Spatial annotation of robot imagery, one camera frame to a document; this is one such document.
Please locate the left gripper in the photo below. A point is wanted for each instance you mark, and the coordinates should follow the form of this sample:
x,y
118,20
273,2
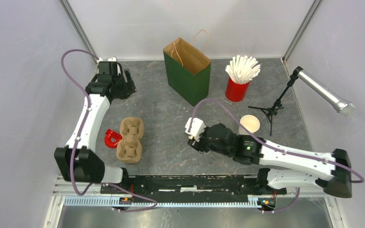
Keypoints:
x,y
129,88

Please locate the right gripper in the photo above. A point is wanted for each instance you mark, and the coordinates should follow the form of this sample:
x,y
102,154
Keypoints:
x,y
198,145

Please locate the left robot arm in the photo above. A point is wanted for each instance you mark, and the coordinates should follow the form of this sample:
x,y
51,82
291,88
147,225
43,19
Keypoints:
x,y
88,167

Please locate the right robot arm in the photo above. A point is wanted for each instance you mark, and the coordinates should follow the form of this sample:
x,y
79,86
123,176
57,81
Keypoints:
x,y
283,167

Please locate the red cup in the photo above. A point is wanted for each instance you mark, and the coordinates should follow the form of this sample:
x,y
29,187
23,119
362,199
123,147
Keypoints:
x,y
236,92

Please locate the red plastic clip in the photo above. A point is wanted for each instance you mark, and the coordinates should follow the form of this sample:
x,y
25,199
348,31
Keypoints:
x,y
112,139

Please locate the green paper bag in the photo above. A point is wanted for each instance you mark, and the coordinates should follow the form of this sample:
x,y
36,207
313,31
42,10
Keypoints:
x,y
188,70

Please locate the brown cardboard cup carrier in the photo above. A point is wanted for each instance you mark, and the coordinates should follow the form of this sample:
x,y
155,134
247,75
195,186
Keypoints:
x,y
130,149

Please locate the white wrapped straws bundle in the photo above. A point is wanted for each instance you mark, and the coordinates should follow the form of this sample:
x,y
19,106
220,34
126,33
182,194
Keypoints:
x,y
242,69

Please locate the silver microphone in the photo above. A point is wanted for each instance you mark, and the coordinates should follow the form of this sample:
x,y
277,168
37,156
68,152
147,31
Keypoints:
x,y
340,105

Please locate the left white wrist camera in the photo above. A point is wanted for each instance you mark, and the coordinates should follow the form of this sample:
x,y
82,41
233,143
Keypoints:
x,y
111,59

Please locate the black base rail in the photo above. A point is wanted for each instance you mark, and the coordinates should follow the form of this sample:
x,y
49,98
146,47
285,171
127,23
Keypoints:
x,y
198,188

